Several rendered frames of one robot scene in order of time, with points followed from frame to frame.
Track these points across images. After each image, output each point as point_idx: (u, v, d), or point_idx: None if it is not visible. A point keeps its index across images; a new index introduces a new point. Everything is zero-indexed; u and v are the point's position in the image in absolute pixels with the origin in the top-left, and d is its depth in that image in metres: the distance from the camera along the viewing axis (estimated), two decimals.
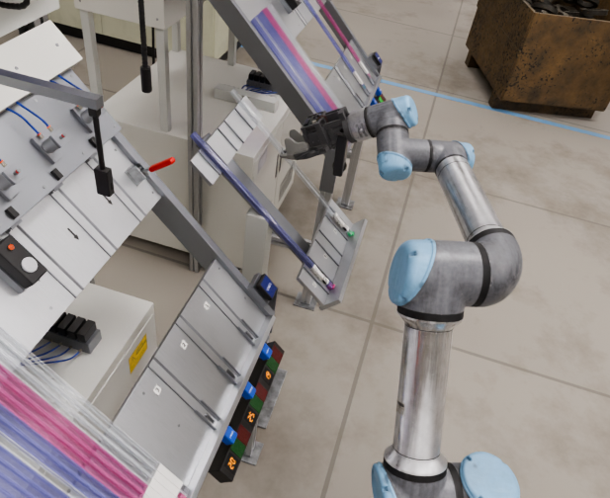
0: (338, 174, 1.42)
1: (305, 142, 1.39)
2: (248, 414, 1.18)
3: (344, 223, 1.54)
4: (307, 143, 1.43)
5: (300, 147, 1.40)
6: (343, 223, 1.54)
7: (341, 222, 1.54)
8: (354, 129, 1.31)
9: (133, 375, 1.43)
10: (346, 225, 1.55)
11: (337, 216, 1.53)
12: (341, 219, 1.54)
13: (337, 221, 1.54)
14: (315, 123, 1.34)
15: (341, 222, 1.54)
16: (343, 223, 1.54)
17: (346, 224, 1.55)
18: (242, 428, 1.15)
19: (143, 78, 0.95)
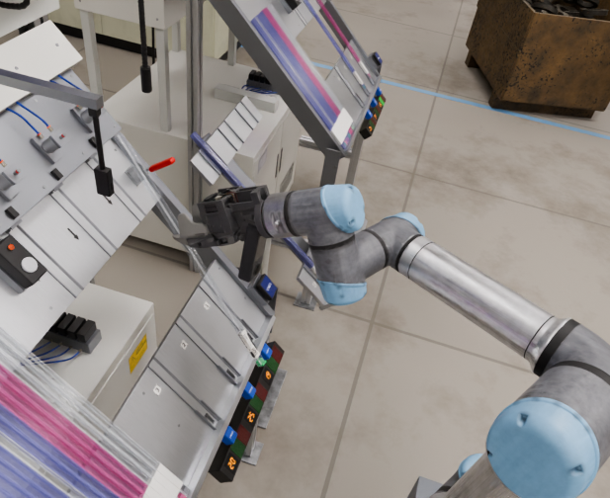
0: (245, 278, 0.98)
1: (204, 224, 0.96)
2: (248, 414, 1.18)
3: (253, 347, 1.08)
4: None
5: (197, 230, 0.97)
6: (251, 347, 1.08)
7: (248, 345, 1.08)
8: (268, 219, 0.89)
9: (133, 375, 1.43)
10: (257, 351, 1.09)
11: (245, 335, 1.08)
12: (251, 341, 1.08)
13: (243, 342, 1.08)
14: (218, 200, 0.92)
15: (248, 345, 1.08)
16: (252, 346, 1.08)
17: (256, 348, 1.09)
18: (242, 428, 1.15)
19: (143, 78, 0.95)
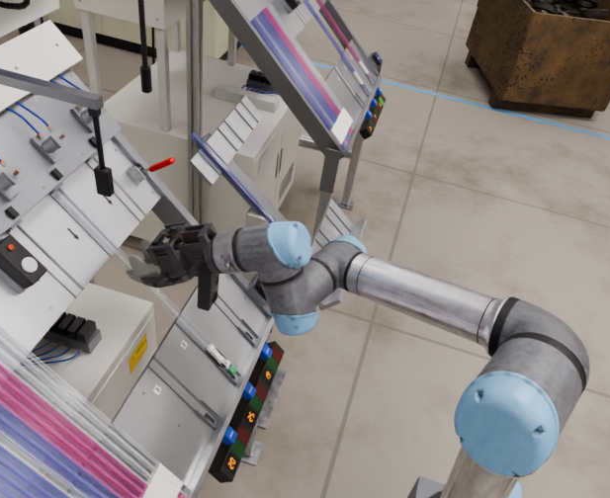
0: (205, 307, 1.01)
1: (156, 264, 0.98)
2: (248, 414, 1.18)
3: (222, 359, 1.14)
4: None
5: (149, 269, 0.99)
6: (221, 359, 1.13)
7: (217, 358, 1.13)
8: (218, 261, 0.91)
9: (133, 375, 1.43)
10: (226, 361, 1.14)
11: (214, 349, 1.13)
12: (219, 353, 1.14)
13: (213, 356, 1.13)
14: (167, 243, 0.93)
15: (217, 358, 1.13)
16: (221, 358, 1.14)
17: (225, 359, 1.14)
18: (242, 428, 1.15)
19: (143, 78, 0.95)
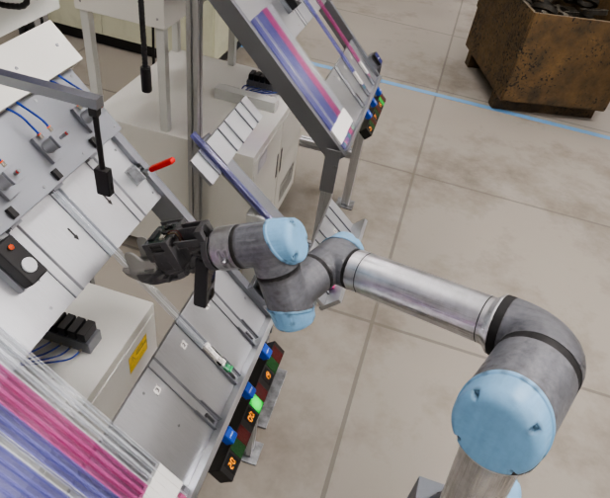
0: (201, 305, 1.01)
1: (152, 261, 0.97)
2: (248, 414, 1.18)
3: (218, 357, 1.13)
4: None
5: (145, 266, 0.98)
6: (217, 357, 1.13)
7: (214, 356, 1.13)
8: (215, 258, 0.90)
9: (133, 375, 1.43)
10: (222, 359, 1.14)
11: (210, 348, 1.12)
12: (216, 351, 1.13)
13: (209, 354, 1.13)
14: (163, 240, 0.93)
15: (214, 356, 1.13)
16: (217, 356, 1.13)
17: (221, 357, 1.14)
18: (242, 428, 1.15)
19: (143, 78, 0.95)
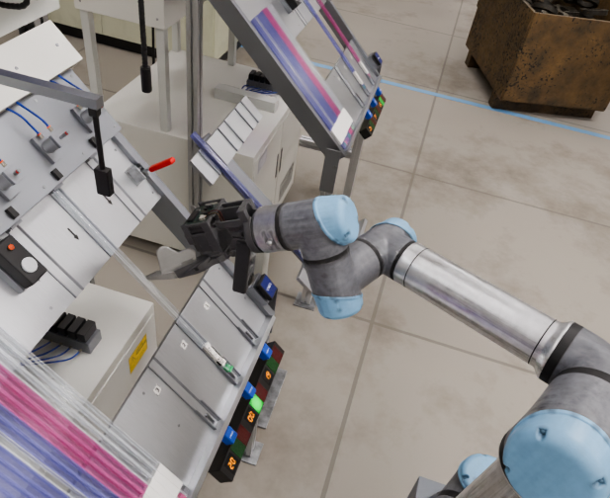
0: (240, 290, 0.95)
1: (191, 249, 0.90)
2: (248, 414, 1.18)
3: (218, 357, 1.13)
4: None
5: (183, 258, 0.91)
6: (217, 357, 1.13)
7: (214, 356, 1.13)
8: (259, 238, 0.85)
9: (133, 375, 1.43)
10: (222, 359, 1.14)
11: (210, 348, 1.12)
12: (216, 351, 1.13)
13: (209, 354, 1.13)
14: (204, 220, 0.87)
15: (214, 356, 1.13)
16: (217, 356, 1.13)
17: (221, 357, 1.14)
18: (242, 428, 1.15)
19: (143, 78, 0.95)
